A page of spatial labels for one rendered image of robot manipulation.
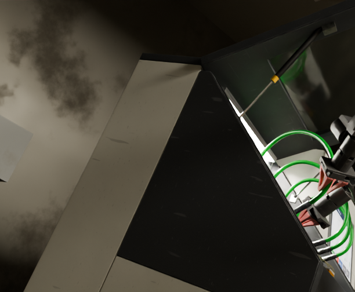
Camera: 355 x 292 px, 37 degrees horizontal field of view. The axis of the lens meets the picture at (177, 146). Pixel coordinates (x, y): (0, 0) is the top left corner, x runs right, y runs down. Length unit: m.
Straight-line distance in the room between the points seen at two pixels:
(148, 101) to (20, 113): 2.13
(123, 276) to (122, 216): 0.19
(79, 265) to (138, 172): 0.33
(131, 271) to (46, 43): 2.66
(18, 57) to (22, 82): 0.18
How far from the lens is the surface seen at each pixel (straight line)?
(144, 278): 1.53
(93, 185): 1.77
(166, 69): 1.86
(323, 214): 1.73
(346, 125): 1.61
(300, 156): 2.29
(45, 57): 3.97
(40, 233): 3.92
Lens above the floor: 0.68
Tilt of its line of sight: 17 degrees up
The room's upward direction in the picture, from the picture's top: 24 degrees clockwise
